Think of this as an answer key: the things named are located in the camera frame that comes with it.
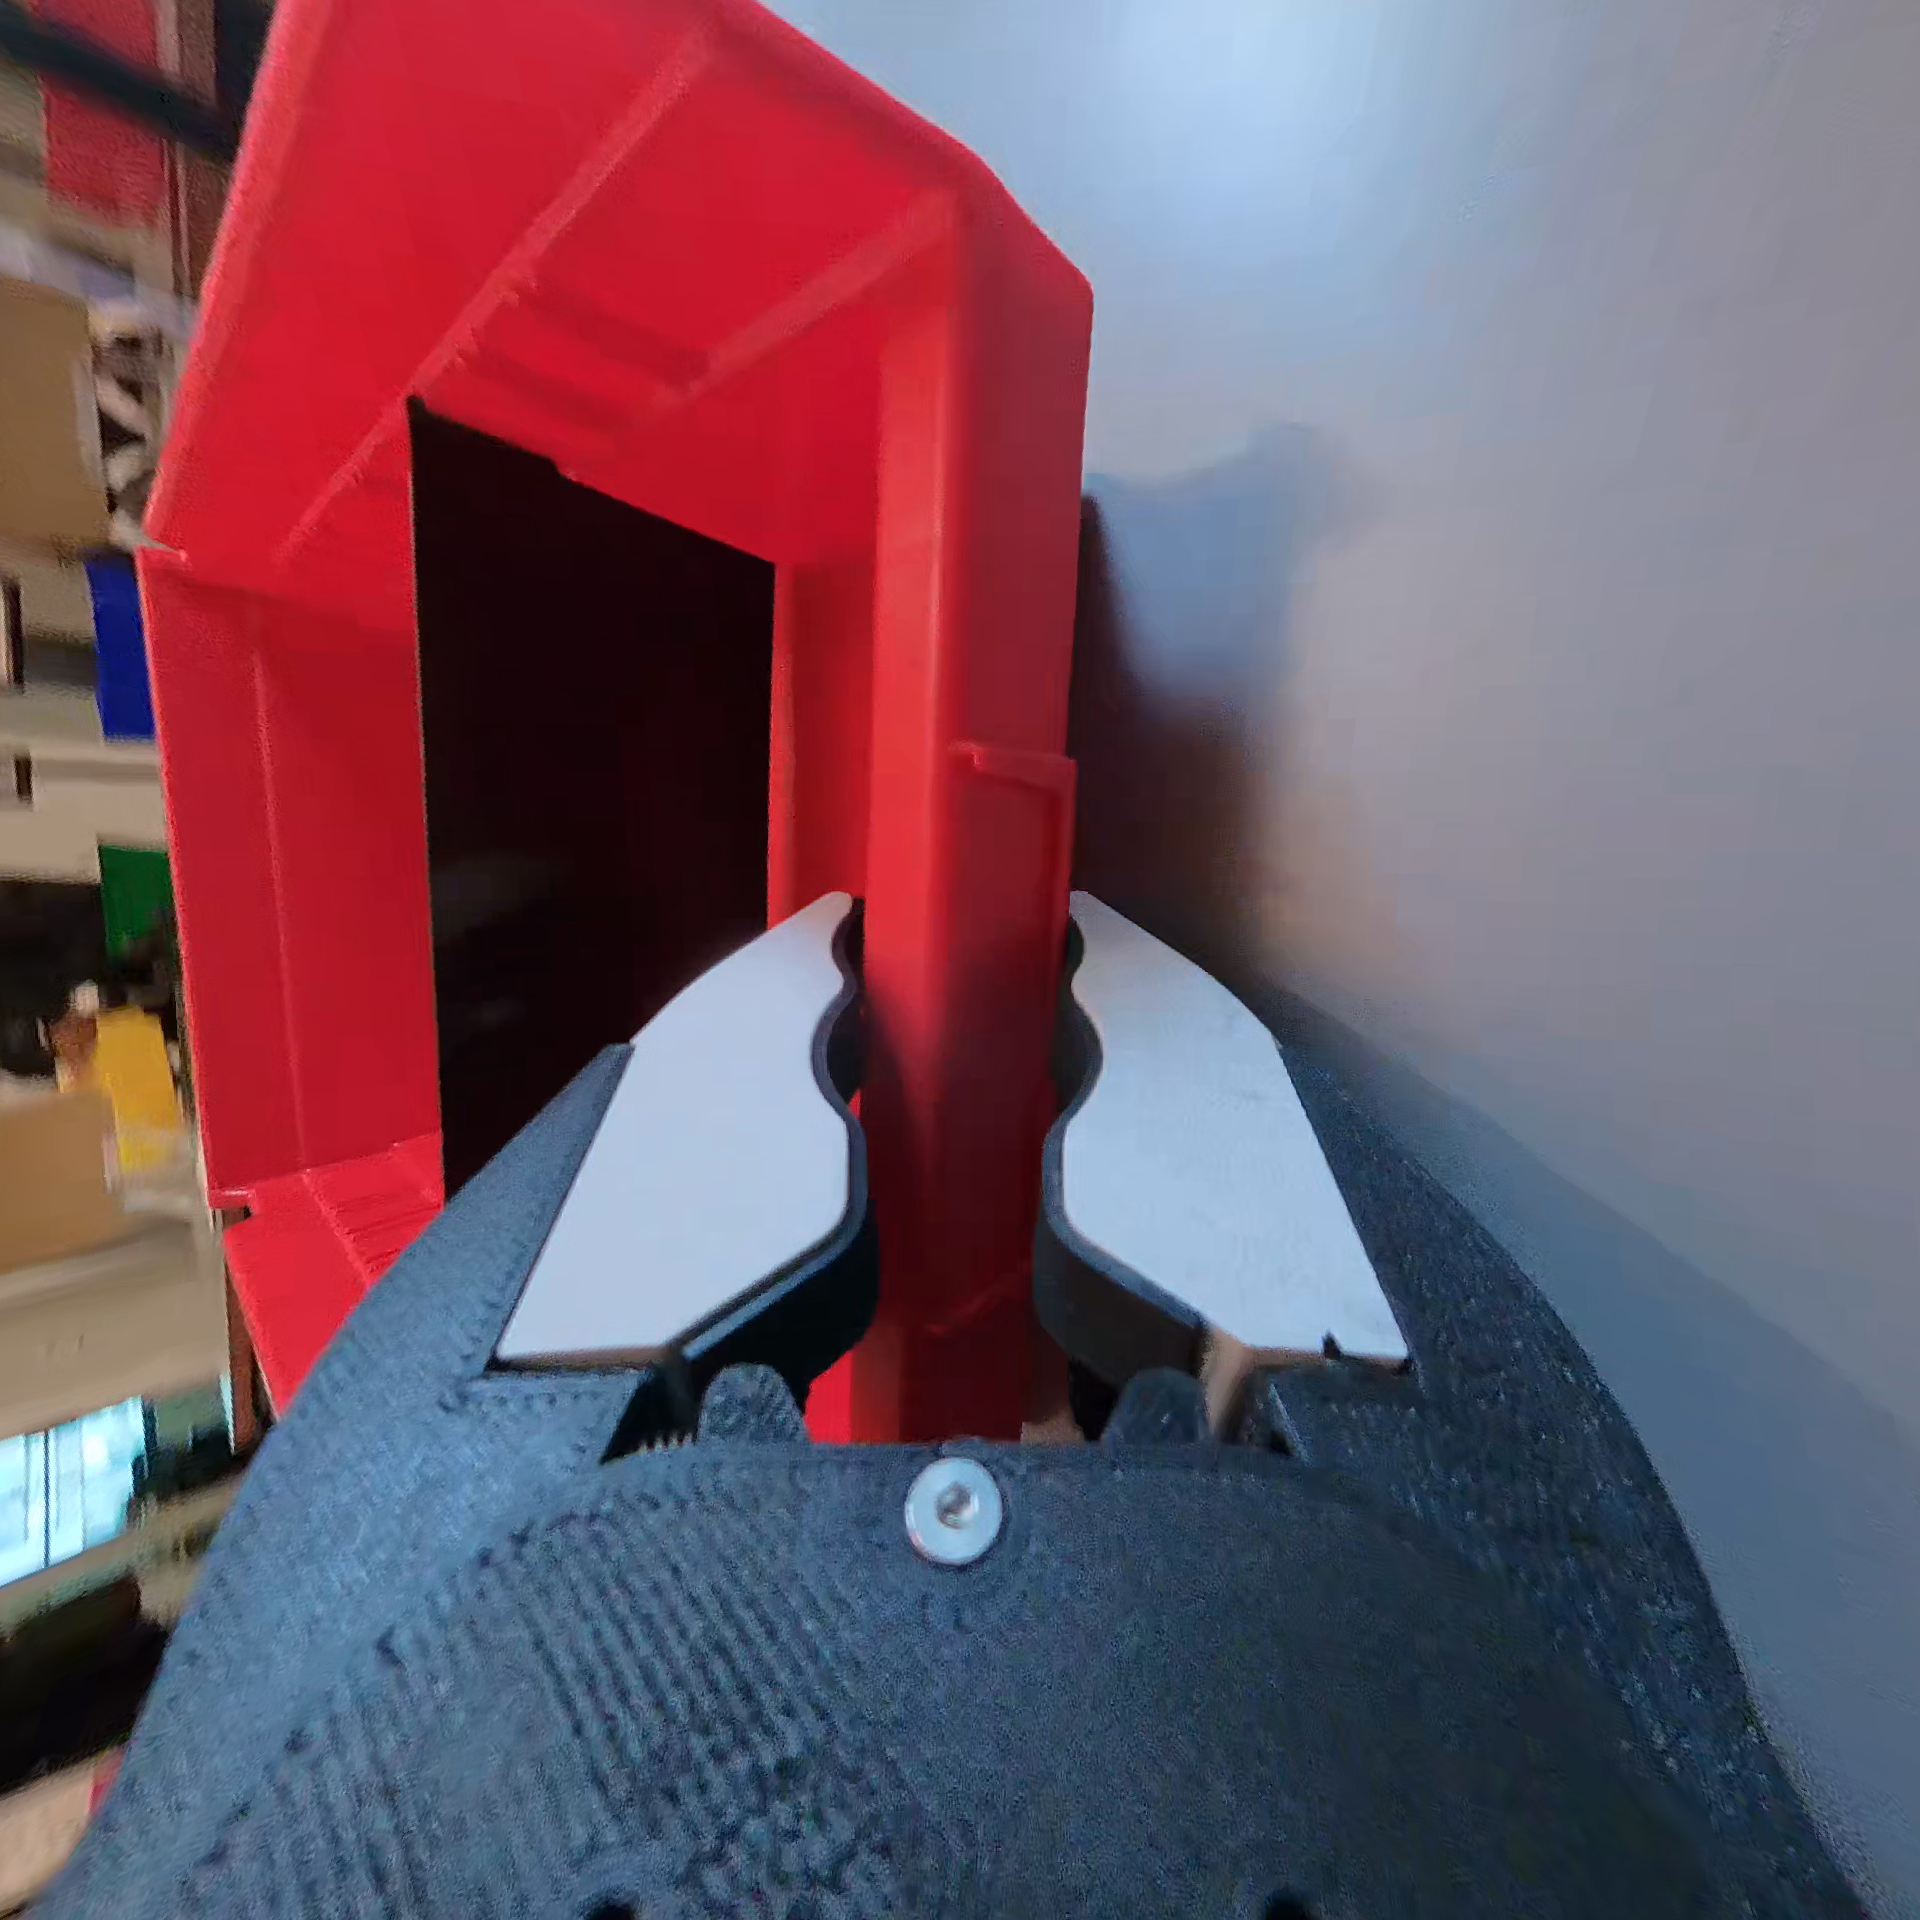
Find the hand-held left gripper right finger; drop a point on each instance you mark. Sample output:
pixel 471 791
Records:
pixel 1215 1184

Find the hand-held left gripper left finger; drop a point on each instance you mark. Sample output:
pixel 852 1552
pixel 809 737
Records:
pixel 704 1184

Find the red plastic bin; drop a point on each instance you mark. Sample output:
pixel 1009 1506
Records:
pixel 599 224

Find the black bin divider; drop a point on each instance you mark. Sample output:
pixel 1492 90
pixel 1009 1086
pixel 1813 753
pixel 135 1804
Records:
pixel 599 825

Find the yellow tool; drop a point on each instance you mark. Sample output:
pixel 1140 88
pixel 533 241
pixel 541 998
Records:
pixel 139 1079

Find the green box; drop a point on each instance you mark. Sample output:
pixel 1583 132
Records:
pixel 135 901

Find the blue box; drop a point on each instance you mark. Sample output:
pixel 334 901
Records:
pixel 120 646

